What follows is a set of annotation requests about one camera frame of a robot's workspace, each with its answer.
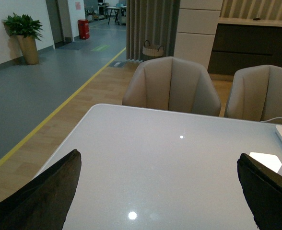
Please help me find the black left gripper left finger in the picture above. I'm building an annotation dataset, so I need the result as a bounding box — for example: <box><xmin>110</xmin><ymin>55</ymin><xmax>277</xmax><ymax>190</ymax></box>
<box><xmin>0</xmin><ymin>149</ymin><xmax>82</xmax><ymax>230</ymax></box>

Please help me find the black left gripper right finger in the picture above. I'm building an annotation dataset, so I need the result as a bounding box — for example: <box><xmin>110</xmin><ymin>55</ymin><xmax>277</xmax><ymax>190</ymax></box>
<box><xmin>237</xmin><ymin>153</ymin><xmax>282</xmax><ymax>230</ymax></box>

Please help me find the beige chair right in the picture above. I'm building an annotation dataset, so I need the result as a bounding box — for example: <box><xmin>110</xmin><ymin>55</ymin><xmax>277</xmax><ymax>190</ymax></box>
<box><xmin>224</xmin><ymin>65</ymin><xmax>282</xmax><ymax>125</ymax></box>

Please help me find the beige chair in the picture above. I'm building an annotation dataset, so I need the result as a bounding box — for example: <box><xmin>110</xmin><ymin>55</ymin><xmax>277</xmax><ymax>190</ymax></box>
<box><xmin>224</xmin><ymin>65</ymin><xmax>282</xmax><ymax>125</ymax></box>
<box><xmin>122</xmin><ymin>57</ymin><xmax>221</xmax><ymax>116</ymax></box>

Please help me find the beige chair left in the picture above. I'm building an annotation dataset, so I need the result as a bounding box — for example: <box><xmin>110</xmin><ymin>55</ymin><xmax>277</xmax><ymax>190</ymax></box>
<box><xmin>122</xmin><ymin>57</ymin><xmax>221</xmax><ymax>116</ymax></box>

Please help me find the dark cabinet with counter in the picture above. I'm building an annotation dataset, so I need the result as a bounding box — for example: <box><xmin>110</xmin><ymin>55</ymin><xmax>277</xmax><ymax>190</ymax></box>
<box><xmin>208</xmin><ymin>23</ymin><xmax>282</xmax><ymax>75</ymax></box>

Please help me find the dark floor mat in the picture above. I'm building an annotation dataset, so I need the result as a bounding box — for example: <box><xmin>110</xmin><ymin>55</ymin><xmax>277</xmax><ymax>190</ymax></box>
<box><xmin>108</xmin><ymin>61</ymin><xmax>126</xmax><ymax>68</ymax></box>

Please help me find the tan tall planter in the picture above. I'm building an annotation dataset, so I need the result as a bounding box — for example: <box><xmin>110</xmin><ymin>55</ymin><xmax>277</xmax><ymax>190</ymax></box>
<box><xmin>16</xmin><ymin>35</ymin><xmax>39</xmax><ymax>65</ymax></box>

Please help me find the green potted plant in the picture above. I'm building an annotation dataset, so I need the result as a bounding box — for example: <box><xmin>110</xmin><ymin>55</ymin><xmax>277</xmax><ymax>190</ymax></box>
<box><xmin>2</xmin><ymin>13</ymin><xmax>43</xmax><ymax>41</ymax></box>

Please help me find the red bin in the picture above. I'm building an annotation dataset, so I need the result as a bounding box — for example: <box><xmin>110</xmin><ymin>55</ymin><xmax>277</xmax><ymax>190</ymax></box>
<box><xmin>78</xmin><ymin>19</ymin><xmax>90</xmax><ymax>39</ymax></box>

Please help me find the white pillar cabinet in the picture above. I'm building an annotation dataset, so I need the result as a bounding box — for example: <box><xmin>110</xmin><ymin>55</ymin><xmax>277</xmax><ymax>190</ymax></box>
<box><xmin>174</xmin><ymin>0</ymin><xmax>223</xmax><ymax>68</ymax></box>

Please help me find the gray curtain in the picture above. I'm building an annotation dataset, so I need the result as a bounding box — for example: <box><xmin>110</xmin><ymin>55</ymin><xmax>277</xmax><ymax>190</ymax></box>
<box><xmin>126</xmin><ymin>0</ymin><xmax>180</xmax><ymax>61</ymax></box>

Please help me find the background black-legged table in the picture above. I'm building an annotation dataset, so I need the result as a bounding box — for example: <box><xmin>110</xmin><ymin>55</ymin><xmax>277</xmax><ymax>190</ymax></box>
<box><xmin>106</xmin><ymin>5</ymin><xmax>127</xmax><ymax>25</ymax></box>

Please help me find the white cable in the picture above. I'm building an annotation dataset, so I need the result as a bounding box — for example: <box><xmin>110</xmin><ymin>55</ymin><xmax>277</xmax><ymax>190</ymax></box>
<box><xmin>260</xmin><ymin>116</ymin><xmax>282</xmax><ymax>123</ymax></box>

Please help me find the woven basket with handles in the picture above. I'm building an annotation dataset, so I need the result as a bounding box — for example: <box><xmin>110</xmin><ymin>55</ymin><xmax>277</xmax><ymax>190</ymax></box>
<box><xmin>142</xmin><ymin>40</ymin><xmax>164</xmax><ymax>61</ymax></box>

